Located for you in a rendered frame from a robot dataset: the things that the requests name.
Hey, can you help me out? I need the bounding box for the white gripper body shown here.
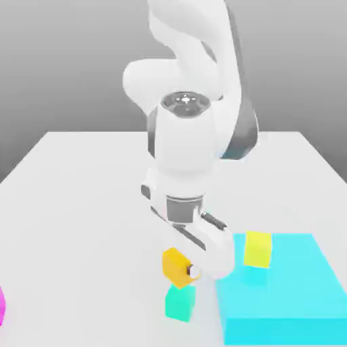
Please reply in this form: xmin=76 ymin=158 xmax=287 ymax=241
xmin=149 ymin=205 xmax=236 ymax=281

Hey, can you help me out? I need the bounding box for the small orange cube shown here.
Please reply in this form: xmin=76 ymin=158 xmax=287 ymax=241
xmin=161 ymin=247 xmax=201 ymax=290

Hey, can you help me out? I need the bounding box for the small teal cube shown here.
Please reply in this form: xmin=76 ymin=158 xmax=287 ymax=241
xmin=164 ymin=283 xmax=197 ymax=323

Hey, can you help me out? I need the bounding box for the small yellow cube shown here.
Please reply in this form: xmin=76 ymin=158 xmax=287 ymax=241
xmin=243 ymin=230 xmax=272 ymax=269

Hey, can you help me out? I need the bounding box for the small magenta cube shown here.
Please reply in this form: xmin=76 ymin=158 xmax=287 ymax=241
xmin=0 ymin=287 xmax=7 ymax=327

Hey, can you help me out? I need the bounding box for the large cyan box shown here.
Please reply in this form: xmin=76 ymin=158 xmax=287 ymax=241
xmin=215 ymin=232 xmax=347 ymax=347

